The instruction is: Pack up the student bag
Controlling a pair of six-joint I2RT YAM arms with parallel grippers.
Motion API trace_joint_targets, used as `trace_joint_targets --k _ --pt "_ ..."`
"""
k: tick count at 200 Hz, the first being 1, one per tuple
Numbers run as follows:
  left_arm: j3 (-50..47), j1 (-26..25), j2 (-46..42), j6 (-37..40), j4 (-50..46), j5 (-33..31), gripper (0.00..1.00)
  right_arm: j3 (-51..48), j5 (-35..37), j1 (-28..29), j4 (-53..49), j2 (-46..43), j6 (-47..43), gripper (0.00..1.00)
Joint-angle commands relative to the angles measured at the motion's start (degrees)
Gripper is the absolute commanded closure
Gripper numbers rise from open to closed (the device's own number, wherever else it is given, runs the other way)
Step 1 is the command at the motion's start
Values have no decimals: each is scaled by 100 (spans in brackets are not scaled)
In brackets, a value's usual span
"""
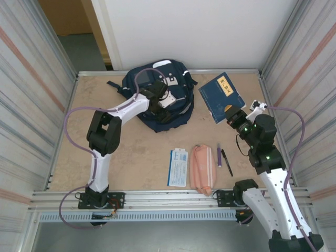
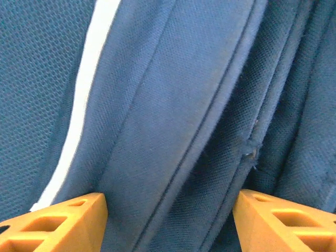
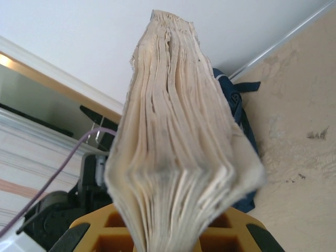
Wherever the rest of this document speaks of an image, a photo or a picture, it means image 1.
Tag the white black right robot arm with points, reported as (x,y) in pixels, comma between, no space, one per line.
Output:
(274,189)

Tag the navy blue backpack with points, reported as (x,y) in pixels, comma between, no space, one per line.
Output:
(181,86)

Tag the purple marker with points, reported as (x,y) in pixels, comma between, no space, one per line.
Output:
(219,157)

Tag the long aluminium mounting rail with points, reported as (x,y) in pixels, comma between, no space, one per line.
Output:
(170,199)

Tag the white blue plastic card pack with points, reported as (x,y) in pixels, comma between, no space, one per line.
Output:
(178,168)

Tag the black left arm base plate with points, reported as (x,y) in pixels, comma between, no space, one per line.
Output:
(118,197)

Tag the pink pencil case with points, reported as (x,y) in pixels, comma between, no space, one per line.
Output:
(202,170)

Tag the white door frame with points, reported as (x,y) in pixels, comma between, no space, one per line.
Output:
(109,39)

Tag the navy blue book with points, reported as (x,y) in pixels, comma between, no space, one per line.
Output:
(215,94)

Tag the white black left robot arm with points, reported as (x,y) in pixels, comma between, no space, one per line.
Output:
(101,170)

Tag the black pen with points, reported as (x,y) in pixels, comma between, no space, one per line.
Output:
(226,161)

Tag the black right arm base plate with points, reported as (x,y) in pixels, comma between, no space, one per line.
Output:
(223,197)

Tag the aluminium table edge rail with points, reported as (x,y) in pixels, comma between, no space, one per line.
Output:
(99,72)
(274,118)
(73,92)

